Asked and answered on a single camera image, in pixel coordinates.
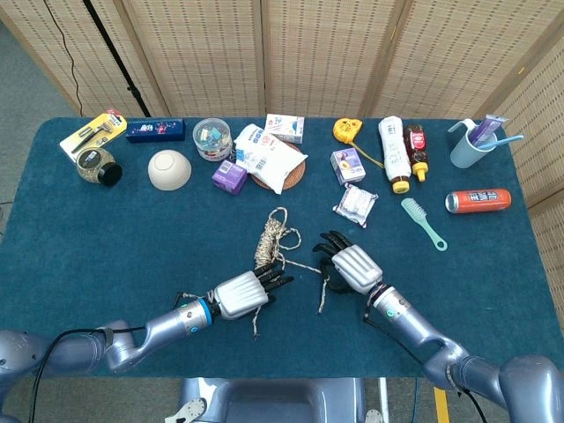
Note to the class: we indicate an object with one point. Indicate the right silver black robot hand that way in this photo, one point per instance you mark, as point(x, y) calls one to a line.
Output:
point(357, 269)

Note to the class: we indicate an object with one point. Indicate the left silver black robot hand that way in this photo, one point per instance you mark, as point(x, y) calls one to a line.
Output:
point(240, 295)

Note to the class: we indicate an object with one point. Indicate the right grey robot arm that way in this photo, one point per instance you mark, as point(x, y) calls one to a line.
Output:
point(414, 326)

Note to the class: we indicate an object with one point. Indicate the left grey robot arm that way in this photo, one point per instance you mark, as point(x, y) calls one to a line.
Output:
point(167, 324)

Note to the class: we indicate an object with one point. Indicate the white crinkled snack packet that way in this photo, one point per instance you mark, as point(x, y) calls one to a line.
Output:
point(354, 205)

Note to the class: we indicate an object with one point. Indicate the mint green brush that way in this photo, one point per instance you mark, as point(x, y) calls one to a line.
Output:
point(416, 213)

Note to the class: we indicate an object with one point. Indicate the white purple drink carton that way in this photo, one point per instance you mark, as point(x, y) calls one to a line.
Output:
point(348, 167)

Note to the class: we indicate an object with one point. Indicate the brown woven round coaster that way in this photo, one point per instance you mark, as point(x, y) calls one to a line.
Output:
point(293, 178)

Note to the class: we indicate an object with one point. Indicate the grey robot torso base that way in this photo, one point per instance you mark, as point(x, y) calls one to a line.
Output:
point(282, 401)

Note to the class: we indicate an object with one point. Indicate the small purple carton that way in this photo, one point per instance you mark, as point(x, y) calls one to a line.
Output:
point(229, 178)

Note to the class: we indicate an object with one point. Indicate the blue carpet table mat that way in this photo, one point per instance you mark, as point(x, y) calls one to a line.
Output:
point(132, 247)

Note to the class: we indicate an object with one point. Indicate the white bottle yellow cap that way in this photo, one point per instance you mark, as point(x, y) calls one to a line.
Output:
point(394, 150)

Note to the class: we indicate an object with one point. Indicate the brown squeeze bottle yellow cap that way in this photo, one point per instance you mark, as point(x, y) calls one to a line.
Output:
point(416, 145)

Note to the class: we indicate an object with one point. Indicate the yellow tape measure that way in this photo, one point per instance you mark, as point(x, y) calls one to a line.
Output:
point(346, 130)

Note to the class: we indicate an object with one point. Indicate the white plastic pouch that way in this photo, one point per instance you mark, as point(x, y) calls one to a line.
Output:
point(269, 158)

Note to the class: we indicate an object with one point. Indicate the blue binder clip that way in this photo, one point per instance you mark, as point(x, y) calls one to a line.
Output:
point(241, 155)

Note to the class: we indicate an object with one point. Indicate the orange drink can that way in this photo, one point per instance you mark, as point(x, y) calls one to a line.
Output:
point(480, 201)

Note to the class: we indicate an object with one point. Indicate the cream upturned bowl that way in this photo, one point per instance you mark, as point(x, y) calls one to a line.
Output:
point(169, 169)

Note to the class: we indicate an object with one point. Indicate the white and blue box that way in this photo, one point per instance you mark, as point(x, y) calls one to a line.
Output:
point(286, 128)

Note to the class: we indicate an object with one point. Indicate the clear round clip tub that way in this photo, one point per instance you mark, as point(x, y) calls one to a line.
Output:
point(212, 138)

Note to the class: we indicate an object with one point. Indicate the dark blue long box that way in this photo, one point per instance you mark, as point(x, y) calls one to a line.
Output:
point(154, 131)

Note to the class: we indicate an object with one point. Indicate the purple toothpaste tube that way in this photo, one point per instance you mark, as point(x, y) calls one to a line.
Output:
point(489, 128)

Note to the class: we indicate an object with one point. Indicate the glass jar black lid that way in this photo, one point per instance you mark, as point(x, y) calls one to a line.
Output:
point(92, 165)

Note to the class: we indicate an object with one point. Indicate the blue toothbrush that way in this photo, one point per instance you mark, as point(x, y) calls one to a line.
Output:
point(506, 140)

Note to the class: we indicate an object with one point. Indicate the yellow razor blister pack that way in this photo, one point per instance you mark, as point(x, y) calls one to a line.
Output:
point(99, 128)

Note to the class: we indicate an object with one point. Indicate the black stand pole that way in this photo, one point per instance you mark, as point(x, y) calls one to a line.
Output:
point(119, 61)

